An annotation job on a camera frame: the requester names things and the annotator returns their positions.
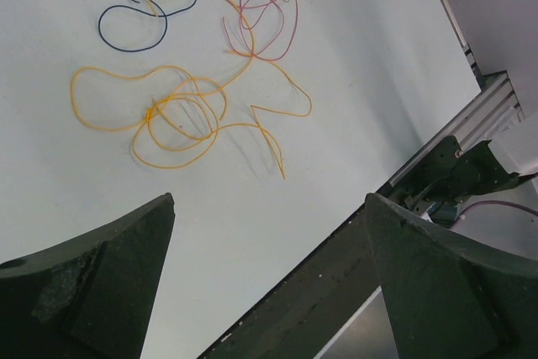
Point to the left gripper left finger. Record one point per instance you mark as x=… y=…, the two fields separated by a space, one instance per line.
x=91 y=296

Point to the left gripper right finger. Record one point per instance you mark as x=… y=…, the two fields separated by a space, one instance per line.
x=448 y=296

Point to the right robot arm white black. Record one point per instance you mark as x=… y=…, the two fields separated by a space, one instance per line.
x=449 y=174

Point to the aluminium frame rail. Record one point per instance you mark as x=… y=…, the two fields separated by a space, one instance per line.
x=493 y=110

